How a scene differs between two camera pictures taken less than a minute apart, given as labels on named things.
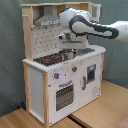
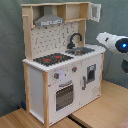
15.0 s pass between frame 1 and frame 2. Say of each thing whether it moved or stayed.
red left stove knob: stayed
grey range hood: stayed
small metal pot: moved
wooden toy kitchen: stayed
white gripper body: moved
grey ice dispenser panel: stayed
